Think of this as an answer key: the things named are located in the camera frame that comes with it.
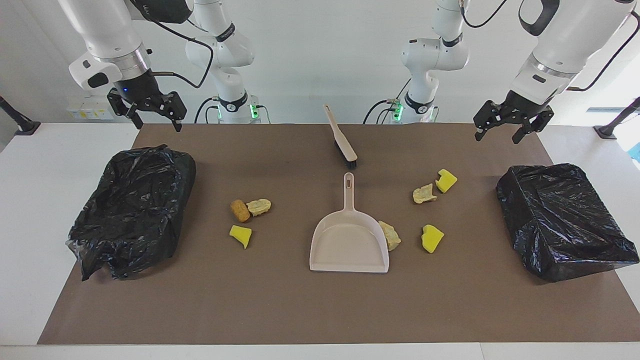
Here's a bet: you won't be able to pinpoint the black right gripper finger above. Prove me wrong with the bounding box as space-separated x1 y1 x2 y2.
161 91 188 132
107 92 144 130

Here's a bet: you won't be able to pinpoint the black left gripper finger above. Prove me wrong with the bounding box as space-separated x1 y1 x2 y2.
511 112 555 145
473 101 503 142

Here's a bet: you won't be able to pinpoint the yellow sponge piece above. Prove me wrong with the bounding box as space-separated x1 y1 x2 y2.
434 169 458 194
421 224 445 254
229 225 253 250

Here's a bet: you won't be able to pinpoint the tan beige foam chunk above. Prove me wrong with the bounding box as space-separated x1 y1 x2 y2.
412 183 438 205

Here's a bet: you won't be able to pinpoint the orange-brown foam chunk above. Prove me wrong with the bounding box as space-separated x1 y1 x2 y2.
230 199 251 224

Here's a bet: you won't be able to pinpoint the pale beige foam chunk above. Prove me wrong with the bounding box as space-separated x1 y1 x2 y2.
246 198 272 217
378 220 402 252

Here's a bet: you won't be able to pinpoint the beige hand brush black bristles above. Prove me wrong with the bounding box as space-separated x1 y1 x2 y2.
323 104 359 170

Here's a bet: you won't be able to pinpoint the beige plastic dustpan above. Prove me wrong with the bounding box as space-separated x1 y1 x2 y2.
309 172 390 274

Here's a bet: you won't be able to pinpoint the black trash bag bin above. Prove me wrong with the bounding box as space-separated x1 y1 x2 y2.
65 144 197 282
495 163 640 284

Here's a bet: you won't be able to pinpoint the black stand leg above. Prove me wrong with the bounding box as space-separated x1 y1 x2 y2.
593 96 640 140
0 95 42 136

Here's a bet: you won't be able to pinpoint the brown table mat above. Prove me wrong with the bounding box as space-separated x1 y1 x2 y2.
37 123 640 346

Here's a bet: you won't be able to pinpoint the black base power cable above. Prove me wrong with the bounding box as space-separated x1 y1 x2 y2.
194 96 221 124
363 77 413 125

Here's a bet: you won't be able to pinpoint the white wall socket box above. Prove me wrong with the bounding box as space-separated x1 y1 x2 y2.
66 96 120 121

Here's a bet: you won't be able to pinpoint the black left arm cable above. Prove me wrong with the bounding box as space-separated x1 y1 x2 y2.
566 12 640 92

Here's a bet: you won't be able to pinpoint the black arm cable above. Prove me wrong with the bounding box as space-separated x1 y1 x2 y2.
566 12 640 92
131 0 215 90

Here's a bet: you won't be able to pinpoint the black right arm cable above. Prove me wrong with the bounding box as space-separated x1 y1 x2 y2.
131 0 215 90

